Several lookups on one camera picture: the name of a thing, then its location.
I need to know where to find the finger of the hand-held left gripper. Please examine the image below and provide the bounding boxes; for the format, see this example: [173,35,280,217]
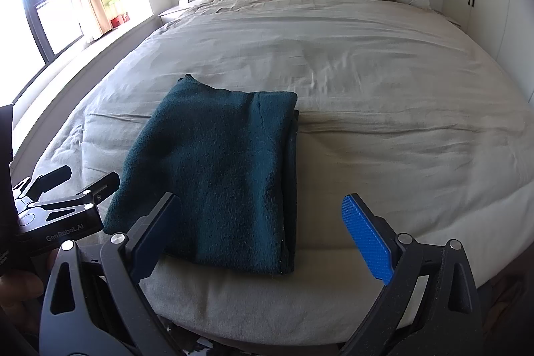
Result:
[30,166,72,192]
[27,171,121,224]

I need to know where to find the teal fleece sweater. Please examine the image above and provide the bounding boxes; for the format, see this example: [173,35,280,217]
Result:
[103,74,301,275]

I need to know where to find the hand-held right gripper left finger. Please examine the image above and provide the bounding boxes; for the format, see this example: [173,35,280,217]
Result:
[39,193,183,356]

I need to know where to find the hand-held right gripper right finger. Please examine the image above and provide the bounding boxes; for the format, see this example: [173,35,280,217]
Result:
[340,193,485,356]

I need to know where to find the person's left hand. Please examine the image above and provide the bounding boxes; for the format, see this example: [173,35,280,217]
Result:
[0,248,57,309]

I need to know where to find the bed with beige sheet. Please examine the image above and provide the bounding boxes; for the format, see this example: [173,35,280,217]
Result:
[12,0,534,345]

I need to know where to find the white nightstand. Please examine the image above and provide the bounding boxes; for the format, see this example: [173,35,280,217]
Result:
[158,1,197,25]

